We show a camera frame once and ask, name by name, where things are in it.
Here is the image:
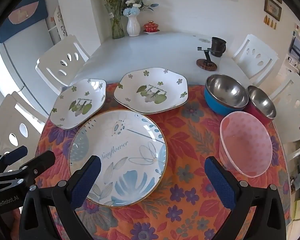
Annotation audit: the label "white ribbed vase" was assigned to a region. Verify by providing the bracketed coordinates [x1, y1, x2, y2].
[127, 14, 141, 37]

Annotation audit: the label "white hexagonal green floral plate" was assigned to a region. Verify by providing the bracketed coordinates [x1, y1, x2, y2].
[49, 78, 107, 130]
[114, 67, 189, 115]

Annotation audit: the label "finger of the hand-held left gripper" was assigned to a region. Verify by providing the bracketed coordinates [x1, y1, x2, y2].
[0, 146, 28, 174]
[17, 150, 56, 184]

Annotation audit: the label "dark mug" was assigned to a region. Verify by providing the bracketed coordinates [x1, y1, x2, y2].
[210, 37, 227, 57]

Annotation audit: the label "shelf with small screen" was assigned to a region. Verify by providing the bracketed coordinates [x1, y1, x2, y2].
[285, 24, 300, 80]

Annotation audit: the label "white dining chair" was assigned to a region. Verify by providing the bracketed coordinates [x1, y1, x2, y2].
[0, 91, 49, 160]
[269, 72, 300, 160]
[232, 34, 279, 85]
[35, 34, 90, 95]

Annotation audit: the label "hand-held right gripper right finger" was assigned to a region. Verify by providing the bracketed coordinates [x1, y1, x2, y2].
[204, 156, 288, 240]

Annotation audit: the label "white wall shelf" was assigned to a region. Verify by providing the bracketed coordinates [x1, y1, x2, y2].
[47, 5, 68, 40]

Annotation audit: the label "red steel bowl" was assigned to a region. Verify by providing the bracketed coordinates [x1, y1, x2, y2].
[245, 85, 277, 125]

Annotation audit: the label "white refrigerator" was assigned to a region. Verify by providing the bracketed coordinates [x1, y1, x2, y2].
[1, 20, 65, 117]

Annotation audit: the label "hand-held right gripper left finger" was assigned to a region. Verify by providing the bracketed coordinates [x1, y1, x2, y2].
[19, 155, 102, 240]

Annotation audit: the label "blue white artificial flowers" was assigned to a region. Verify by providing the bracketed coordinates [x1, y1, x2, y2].
[121, 0, 159, 17]

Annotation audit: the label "round blue floral plate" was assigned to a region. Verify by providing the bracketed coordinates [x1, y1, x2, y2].
[68, 110, 168, 208]

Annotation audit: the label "red lidded teacup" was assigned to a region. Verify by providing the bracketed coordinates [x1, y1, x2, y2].
[143, 21, 160, 34]

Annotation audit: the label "clear glass vase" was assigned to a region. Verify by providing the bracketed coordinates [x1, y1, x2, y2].
[105, 2, 125, 39]

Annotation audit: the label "blue steel bowl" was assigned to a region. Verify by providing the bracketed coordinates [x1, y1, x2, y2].
[204, 74, 249, 116]

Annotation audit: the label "wooden base phone stand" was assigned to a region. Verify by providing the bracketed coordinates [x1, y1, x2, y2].
[196, 46, 218, 72]

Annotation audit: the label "orange floral table mat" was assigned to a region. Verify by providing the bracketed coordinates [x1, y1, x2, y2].
[35, 82, 292, 240]

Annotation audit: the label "blue fabric appliance cover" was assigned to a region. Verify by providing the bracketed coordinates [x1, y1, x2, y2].
[0, 0, 49, 44]

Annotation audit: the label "pink translucent bowl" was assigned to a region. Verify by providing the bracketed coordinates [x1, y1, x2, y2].
[219, 112, 273, 178]

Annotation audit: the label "small yellow wall ornaments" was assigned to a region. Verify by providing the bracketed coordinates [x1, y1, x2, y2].
[264, 15, 277, 30]

